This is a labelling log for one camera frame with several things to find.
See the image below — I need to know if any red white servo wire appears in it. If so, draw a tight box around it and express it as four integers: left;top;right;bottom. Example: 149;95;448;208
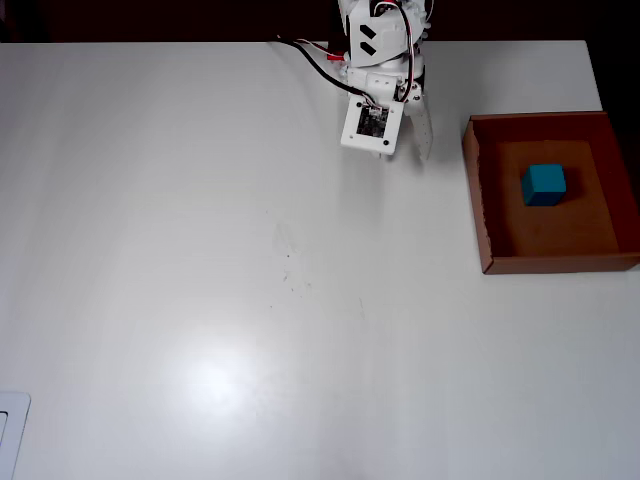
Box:
373;1;423;99

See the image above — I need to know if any black cable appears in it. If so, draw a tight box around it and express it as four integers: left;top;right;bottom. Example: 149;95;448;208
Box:
276;34;382;109

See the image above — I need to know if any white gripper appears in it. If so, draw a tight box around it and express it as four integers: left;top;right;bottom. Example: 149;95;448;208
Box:
346;63;433;162

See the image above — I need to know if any blue cube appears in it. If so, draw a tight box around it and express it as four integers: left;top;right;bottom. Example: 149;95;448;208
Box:
521;163;568;208

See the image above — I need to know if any brown cardboard box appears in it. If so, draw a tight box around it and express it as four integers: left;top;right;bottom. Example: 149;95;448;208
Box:
461;111;640;276

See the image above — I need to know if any white flat device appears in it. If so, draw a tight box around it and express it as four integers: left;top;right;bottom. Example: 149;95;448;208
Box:
0;391;33;480

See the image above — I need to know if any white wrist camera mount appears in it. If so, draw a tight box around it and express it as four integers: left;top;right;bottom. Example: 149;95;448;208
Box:
340;95;406;153

